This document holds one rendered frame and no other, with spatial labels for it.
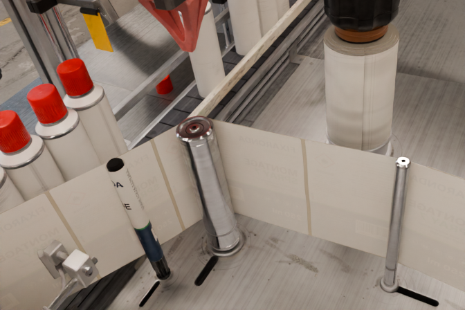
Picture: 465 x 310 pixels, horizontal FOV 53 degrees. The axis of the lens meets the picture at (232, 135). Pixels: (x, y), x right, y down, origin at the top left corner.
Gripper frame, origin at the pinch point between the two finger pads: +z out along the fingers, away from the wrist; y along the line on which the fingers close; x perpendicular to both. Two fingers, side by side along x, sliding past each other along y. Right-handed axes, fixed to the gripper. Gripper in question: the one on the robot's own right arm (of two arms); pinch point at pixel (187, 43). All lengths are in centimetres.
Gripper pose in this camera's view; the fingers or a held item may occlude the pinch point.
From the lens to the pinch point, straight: 53.2
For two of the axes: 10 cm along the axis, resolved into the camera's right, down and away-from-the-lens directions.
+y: 5.1, -6.1, 6.1
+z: 1.6, 7.6, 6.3
